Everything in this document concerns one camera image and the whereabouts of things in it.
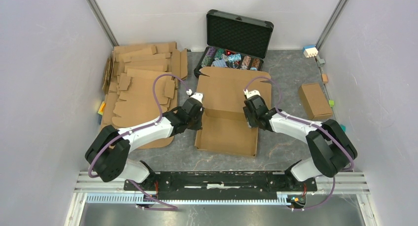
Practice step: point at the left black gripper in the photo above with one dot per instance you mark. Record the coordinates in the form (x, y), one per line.
(197, 126)

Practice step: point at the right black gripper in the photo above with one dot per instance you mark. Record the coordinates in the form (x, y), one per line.
(250, 122)

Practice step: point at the cardboard box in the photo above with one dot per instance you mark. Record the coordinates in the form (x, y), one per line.
(314, 102)
(224, 125)

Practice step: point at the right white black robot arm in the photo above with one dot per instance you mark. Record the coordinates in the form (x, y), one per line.
(330, 148)

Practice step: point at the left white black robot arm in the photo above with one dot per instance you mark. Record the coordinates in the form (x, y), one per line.
(108, 154)

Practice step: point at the folded closed cardboard box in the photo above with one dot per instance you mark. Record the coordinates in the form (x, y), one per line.
(314, 102)

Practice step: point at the stack of flat cardboard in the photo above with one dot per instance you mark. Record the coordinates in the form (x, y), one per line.
(139, 82)

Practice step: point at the green small cube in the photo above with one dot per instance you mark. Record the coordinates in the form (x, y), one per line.
(331, 103)

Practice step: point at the small wooden cube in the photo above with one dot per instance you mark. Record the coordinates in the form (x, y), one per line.
(325, 79)

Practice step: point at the black poker chip case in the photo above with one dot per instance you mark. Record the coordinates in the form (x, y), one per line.
(235, 41)

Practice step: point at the grey small block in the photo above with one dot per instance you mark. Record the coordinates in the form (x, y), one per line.
(320, 62)

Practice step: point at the blue white toy block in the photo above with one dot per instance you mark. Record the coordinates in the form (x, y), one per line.
(310, 51)

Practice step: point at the teal small cube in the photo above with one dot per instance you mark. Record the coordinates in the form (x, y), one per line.
(343, 128)

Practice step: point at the orange yellow block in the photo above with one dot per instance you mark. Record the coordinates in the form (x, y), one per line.
(100, 111)

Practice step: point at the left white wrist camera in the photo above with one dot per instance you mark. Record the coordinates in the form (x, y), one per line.
(195, 95)

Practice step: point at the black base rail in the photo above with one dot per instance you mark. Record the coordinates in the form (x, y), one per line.
(224, 185)

